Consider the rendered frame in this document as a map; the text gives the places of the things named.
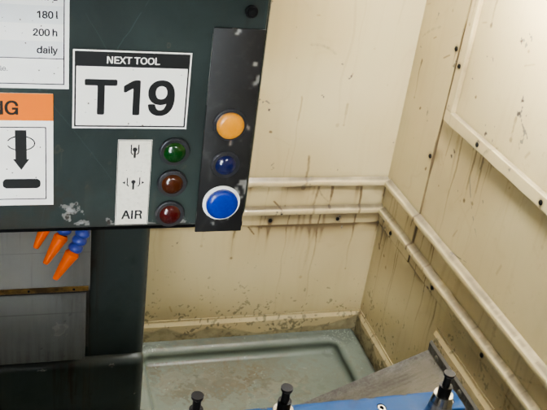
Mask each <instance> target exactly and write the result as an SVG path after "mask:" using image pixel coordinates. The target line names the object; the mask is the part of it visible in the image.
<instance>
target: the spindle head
mask: <svg viewBox="0 0 547 410"><path fill-rule="evenodd" d="M271 4H272V0H69V89H27V88H0V93H35V94H53V165H54V205H10V206H0V233H16V232H46V231H74V230H104V229H162V228H191V227H195V220H196V211H197V202H198V193H199V177H200V168H201V159H202V150H203V134H204V125H205V116H206V107H207V96H208V80H209V71H210V63H211V53H212V37H213V29H214V27H218V28H254V29H265V42H264V49H263V55H262V62H261V69H260V81H259V88H258V95H257V101H256V114H255V120H254V127H253V134H252V146H251V153H250V159H249V166H248V172H247V184H246V191H245V198H244V204H243V213H244V210H245V207H246V202H247V190H248V183H249V177H250V170H251V163H252V152H253V145H254V138H255V131H256V119H257V112H258V106H259V100H260V87H261V81H262V74H263V67H264V61H265V49H266V42H267V36H268V29H269V17H270V10H271ZM73 48H77V49H100V50H145V51H168V52H191V53H192V63H191V73H190V92H189V102H188V112H187V122H186V129H73V128H72V51H73ZM172 137H178V138H181V139H183V140H184V141H185V142H186V143H187V144H188V146H189V148H190V153H189V156H188V158H187V160H186V161H185V162H184V163H182V164H179V165H176V166H171V165H167V164H166V163H164V162H163V161H162V159H161V158H160V147H161V145H162V143H163V142H165V141H166V140H168V139H170V138H172ZM118 140H153V141H152V155H151V180H150V193H149V207H148V220H147V225H115V211H116V171H117V151H118ZM168 170H178V171H180V172H182V173H183V174H184V175H185V177H186V181H187V184H186V188H185V190H184V191H183V192H182V193H181V194H179V195H178V196H174V197H168V196H165V195H163V194H161V193H160V192H159V190H158V187H157V181H158V179H159V177H160V175H161V174H162V173H163V172H166V171H168ZM166 201H176V202H178V203H180V204H181V205H182V207H183V209H184V217H183V219H182V221H181V222H180V223H179V224H177V225H174V226H171V227H166V226H163V225H161V224H159V223H158V222H157V220H156V218H155V210H156V208H157V207H158V206H159V205H160V204H161V203H163V202H166Z"/></svg>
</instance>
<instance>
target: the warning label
mask: <svg viewBox="0 0 547 410"><path fill-rule="evenodd" d="M10 205H54V165H53V94H35V93H0V206H10Z"/></svg>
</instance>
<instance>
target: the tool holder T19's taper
mask: <svg viewBox="0 0 547 410"><path fill-rule="evenodd" d="M438 388H439V387H437V388H435V389H434V391H433V393H432V395H431V397H430V399H429V401H428V403H427V405H426V407H425V409H424V410H452V406H453V393H452V391H451V394H450V396H449V397H448V398H442V397H440V396H439V395H438V394H437V390H438Z"/></svg>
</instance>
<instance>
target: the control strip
mask: <svg viewBox="0 0 547 410"><path fill-rule="evenodd" d="M264 42H265V29H254V28H218V27H214V29H213V39H212V55H211V64H210V73H209V82H208V98H207V107H206V116H205V125H204V134H203V150H202V159H201V168H200V177H199V193H198V202H197V211H196V220H195V232H214V231H240V230H241V224H242V217H243V204H244V198H245V191H246V184H247V172H248V166H249V159H250V153H251V146H252V134H253V127H254V120H255V114H256V101H257V95H258V88H259V81H260V69H261V62H262V55H263V49H264ZM230 112H233V113H237V114H239V115H240V116H241V117H242V118H243V121H244V129H243V132H242V133H241V134H240V135H239V136H238V137H236V138H233V139H226V138H223V137H222V136H221V135H220V134H219V133H218V132H217V121H218V120H219V119H220V117H221V116H223V115H224V114H226V113H230ZM175 142H176V143H180V144H182V145H183V146H184V147H185V149H186V155H185V157H184V158H183V159H182V160H181V161H179V162H176V163H172V162H169V161H168V160H167V159H166V158H165V157H164V149H165V148H166V146H168V145H169V144H171V143H175ZM189 153H190V148H189V146H188V144H187V143H186V142H185V141H184V140H183V139H181V138H178V137H172V138H170V139H168V140H166V141H165V142H163V143H162V145H161V147H160V158H161V159H162V161H163V162H164V163H166V164H167V165H171V166H176V165H179V164H182V163H184V162H185V161H186V160H187V158H188V156H189ZM223 156H231V157H233V158H234V159H235V161H236V168H235V170H234V171H233V172H232V173H231V174H228V175H221V174H220V173H218V172H217V170H216V162H217V161H218V160H219V158H221V157H223ZM170 175H177V176H179V177H180V178H181V179H182V181H183V187H182V189H181V190H180V191H178V192H177V193H176V194H168V193H166V192H164V191H163V189H162V181H163V179H165V177H167V176H170ZM186 184H187V181H186V177H185V175H184V174H183V173H182V172H180V171H178V170H168V171H166V172H163V173H162V174H161V175H160V177H159V179H158V181H157V187H158V190H159V192H160V193H161V194H163V195H165V196H168V197H174V196H178V195H179V194H181V193H182V192H183V191H184V190H185V188H186ZM217 190H229V191H231V192H233V193H234V194H235V196H236V198H237V200H238V207H237V209H236V211H235V212H234V214H233V215H231V216H229V217H227V218H225V219H217V218H214V217H212V216H210V215H209V214H208V211H207V208H206V202H207V199H208V197H209V196H210V195H211V194H212V193H213V192H215V191H217ZM167 206H174V207H177V208H178V209H179V210H180V213H181V215H180V218H179V219H178V221H176V222H175V223H172V224H165V223H164V222H163V221H162V220H161V219H160V212H161V210H162V209H163V208H164V207H167ZM183 217H184V209H183V207H182V205H181V204H180V203H178V202H176V201H166V202H163V203H161V204H160V205H159V206H158V207H157V208H156V210H155V218H156V220H157V222H158V223H159V224H161V225H163V226H166V227H171V226H174V225H177V224H179V223H180V222H181V221H182V219H183Z"/></svg>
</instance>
